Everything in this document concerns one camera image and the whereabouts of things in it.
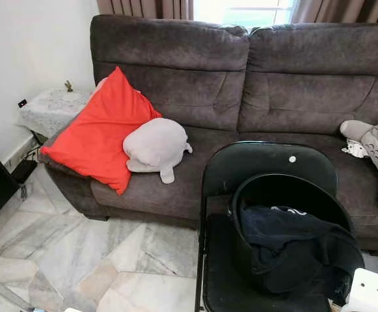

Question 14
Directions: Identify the red pillow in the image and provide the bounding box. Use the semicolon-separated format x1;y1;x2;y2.
40;66;163;196

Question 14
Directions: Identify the grey seal plush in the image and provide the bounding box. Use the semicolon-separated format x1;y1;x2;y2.
122;117;193;185

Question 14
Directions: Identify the side table with lace cloth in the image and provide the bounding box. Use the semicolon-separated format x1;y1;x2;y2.
16;88;95;138

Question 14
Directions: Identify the dark brown fabric sofa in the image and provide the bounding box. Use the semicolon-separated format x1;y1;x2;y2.
40;14;378;254

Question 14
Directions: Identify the bright window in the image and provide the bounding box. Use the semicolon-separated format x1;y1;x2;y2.
192;0;300;28

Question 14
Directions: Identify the brown curtain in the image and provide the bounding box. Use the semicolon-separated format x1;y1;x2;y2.
290;0;378;25
96;0;195;20

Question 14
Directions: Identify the black round laundry basket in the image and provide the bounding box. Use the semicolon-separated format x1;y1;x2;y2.
230;172;365;306

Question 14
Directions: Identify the navy blue garment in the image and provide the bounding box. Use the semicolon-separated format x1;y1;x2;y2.
239;205;336;274

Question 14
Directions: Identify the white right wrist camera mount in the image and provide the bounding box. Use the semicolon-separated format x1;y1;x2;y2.
340;268;378;312

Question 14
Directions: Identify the black shirt yellow-green logo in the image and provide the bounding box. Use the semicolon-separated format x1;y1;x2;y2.
250;221;366;305

